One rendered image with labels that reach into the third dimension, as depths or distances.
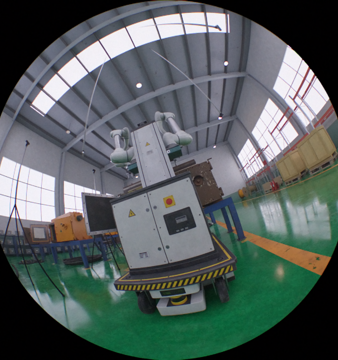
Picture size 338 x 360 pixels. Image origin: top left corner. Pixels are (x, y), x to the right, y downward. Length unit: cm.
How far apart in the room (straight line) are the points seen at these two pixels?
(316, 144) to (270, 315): 456
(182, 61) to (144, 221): 933
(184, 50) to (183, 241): 933
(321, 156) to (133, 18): 967
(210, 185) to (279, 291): 143
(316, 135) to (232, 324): 467
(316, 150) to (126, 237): 503
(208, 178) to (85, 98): 914
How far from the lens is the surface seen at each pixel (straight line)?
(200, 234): 69
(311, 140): 489
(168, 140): 148
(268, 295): 84
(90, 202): 176
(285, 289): 85
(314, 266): 95
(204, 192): 167
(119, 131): 206
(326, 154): 476
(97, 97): 959
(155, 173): 123
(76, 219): 345
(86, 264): 306
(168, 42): 887
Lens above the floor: 60
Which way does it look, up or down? 18 degrees up
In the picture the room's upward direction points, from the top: 18 degrees counter-clockwise
